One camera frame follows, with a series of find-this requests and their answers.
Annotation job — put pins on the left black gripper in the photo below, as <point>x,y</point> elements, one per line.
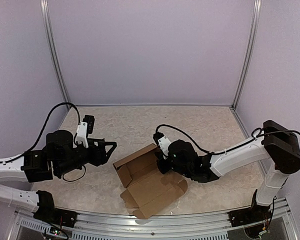
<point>98,160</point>

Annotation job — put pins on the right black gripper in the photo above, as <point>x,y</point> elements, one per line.
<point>162,168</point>

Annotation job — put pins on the brown cardboard box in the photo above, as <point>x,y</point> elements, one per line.
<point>147,191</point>

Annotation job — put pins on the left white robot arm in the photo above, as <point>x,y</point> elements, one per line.
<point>32,167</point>

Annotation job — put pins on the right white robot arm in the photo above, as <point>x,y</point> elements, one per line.
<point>271,142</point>

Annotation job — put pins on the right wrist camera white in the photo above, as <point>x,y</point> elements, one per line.
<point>162,142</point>

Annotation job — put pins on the front aluminium frame rail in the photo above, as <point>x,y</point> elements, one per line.
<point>198,226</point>

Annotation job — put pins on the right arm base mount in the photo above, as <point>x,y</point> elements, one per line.
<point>252,214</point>

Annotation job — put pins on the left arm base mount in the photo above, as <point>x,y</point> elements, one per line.
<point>57,216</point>

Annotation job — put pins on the left aluminium frame post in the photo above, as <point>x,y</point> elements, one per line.
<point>44,5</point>

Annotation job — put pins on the aluminium frame post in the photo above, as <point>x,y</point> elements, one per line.
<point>44,5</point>
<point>248,53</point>

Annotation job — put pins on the right aluminium frame post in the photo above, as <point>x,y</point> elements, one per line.
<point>248,53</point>

